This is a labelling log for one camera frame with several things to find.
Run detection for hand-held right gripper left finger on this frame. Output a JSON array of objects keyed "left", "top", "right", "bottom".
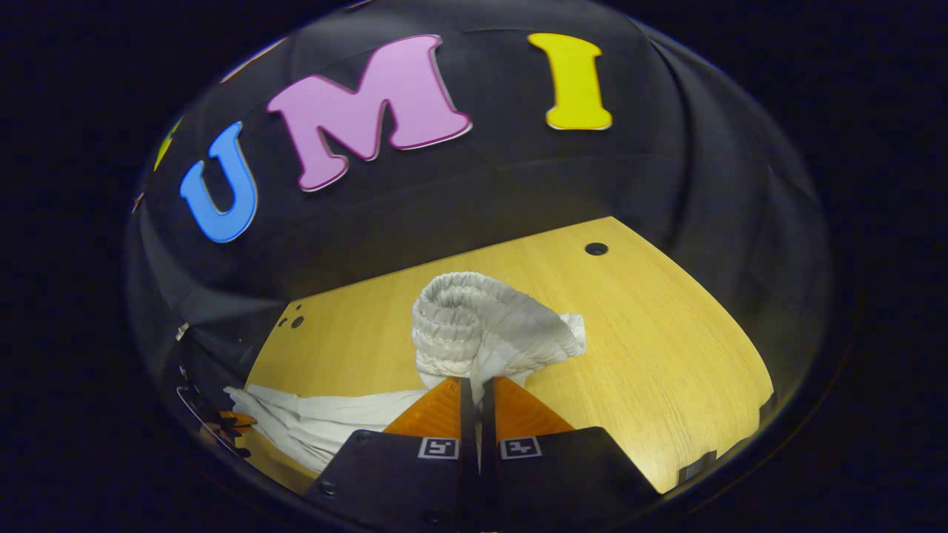
[{"left": 307, "top": 376, "right": 480, "bottom": 533}]

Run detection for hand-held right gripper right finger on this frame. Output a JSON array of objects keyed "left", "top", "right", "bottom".
[{"left": 478, "top": 376, "right": 661, "bottom": 533}]

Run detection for white jeans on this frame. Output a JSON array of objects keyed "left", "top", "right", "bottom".
[{"left": 224, "top": 271, "right": 588, "bottom": 475}]

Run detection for black backdrop cloth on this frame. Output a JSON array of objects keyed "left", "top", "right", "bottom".
[{"left": 124, "top": 0, "right": 832, "bottom": 417}]

